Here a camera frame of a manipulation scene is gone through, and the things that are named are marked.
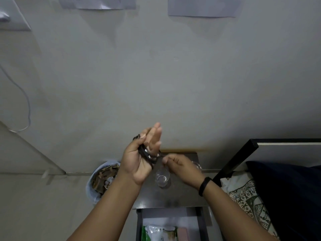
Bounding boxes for plain white paper sheet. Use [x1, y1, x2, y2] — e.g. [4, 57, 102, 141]
[167, 0, 245, 18]

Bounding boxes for person's right forearm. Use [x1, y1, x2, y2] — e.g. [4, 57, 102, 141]
[199, 179, 277, 241]

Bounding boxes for black wristband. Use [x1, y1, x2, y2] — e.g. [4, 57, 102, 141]
[198, 177, 212, 197]

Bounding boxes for clear drinking glass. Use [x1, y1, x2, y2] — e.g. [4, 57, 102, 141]
[155, 170, 171, 188]

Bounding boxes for brown rubbish scraps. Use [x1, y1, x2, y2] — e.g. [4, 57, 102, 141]
[91, 164, 120, 195]

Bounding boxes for person's right hand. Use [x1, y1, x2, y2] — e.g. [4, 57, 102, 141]
[162, 153, 209, 191]

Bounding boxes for small dark side table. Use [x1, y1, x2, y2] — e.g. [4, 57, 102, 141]
[132, 151, 209, 210]

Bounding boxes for pink flat packet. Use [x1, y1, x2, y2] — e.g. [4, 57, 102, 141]
[177, 227, 191, 241]

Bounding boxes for white cable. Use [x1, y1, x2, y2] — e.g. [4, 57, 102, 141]
[0, 63, 32, 134]

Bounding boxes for open table drawer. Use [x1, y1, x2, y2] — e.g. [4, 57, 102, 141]
[136, 206, 209, 241]

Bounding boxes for black cable bundle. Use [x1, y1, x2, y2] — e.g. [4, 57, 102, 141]
[132, 134, 161, 170]

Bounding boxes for person's left forearm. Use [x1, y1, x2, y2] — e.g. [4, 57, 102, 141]
[67, 172, 144, 241]

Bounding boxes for waste bin with white liner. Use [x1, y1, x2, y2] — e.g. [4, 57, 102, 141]
[85, 159, 121, 205]

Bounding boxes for person's left hand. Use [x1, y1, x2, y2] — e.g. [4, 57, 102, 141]
[120, 122, 163, 186]

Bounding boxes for black bed frame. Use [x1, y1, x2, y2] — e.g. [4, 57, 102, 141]
[212, 139, 321, 186]

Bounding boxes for white patterned bedsheet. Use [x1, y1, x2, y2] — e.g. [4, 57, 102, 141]
[220, 171, 280, 240]

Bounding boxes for green and white packet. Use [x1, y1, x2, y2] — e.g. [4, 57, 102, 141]
[142, 224, 178, 241]

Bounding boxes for dark blue blanket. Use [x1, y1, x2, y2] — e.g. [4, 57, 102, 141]
[245, 160, 321, 241]

